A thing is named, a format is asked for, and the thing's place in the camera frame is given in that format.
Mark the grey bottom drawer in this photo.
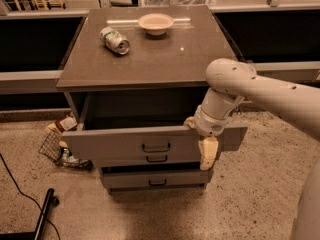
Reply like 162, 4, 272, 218
101, 170, 210, 190

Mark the wire basket with snacks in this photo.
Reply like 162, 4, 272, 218
38, 115, 93, 171

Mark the black stand base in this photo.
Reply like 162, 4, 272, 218
0, 188, 58, 240

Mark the grey top drawer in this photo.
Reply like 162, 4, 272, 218
61, 122, 249, 163

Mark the black floor cable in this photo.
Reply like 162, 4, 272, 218
0, 152, 63, 240

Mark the crushed soda can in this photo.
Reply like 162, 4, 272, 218
99, 27, 130, 55

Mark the grey drawer cabinet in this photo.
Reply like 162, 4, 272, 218
57, 6, 247, 193

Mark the white paper bowl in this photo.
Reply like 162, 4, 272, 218
138, 13, 174, 36

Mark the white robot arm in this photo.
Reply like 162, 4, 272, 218
185, 58, 320, 240

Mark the grey metal railing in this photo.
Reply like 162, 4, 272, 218
0, 6, 320, 94

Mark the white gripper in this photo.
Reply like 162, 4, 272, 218
184, 106, 230, 170

